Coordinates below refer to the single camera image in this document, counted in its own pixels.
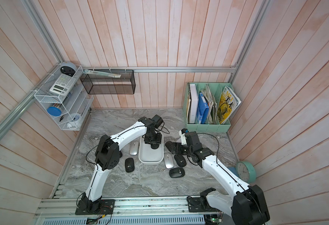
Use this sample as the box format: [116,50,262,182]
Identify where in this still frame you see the black mouse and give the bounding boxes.
[125,157,135,173]
[150,144,160,150]
[174,154,187,167]
[169,167,185,178]

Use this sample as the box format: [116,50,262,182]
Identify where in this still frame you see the silver mouse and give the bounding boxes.
[163,153,174,169]
[129,141,139,156]

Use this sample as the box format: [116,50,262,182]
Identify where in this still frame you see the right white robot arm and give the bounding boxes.
[165,129,270,225]

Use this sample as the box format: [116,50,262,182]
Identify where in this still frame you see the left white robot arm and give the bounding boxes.
[80,114,164,214]

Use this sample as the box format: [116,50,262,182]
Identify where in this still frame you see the white storage box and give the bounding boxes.
[138,131,164,165]

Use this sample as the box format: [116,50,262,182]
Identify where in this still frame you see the white book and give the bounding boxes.
[188,84,199,124]

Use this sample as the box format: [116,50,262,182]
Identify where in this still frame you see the blue folder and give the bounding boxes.
[196,92,209,124]

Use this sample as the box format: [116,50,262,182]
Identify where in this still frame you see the newspaper bundle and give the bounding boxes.
[201,84,219,124]

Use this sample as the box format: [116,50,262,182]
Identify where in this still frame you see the green file organizer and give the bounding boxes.
[182,82,234,133]

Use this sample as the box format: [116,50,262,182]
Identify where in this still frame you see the blue wallet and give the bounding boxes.
[228,167,238,176]

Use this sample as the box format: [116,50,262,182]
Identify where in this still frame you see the yellow magazine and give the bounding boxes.
[217,86,242,124]

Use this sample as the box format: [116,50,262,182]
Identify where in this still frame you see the green alarm clock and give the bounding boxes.
[236,161,257,183]

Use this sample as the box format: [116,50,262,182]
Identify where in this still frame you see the white cup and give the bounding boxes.
[67,113,82,129]

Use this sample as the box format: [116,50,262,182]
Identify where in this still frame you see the blue lid jar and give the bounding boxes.
[46,103,62,117]

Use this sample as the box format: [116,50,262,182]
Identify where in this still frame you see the white calculator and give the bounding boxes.
[49,74,76,96]

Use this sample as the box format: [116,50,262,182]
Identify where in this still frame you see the round grey speaker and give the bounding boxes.
[60,62,77,77]

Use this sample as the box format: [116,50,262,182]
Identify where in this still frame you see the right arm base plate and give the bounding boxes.
[187,196,220,212]

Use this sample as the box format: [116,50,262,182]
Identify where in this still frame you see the aluminium rail frame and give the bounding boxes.
[34,196,228,225]

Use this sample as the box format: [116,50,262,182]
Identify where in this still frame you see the black wire basket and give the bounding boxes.
[80,69,136,95]

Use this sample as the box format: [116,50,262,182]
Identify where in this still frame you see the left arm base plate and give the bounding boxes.
[75,196,115,215]

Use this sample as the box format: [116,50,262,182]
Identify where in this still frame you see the white wire shelf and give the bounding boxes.
[34,64,94,131]

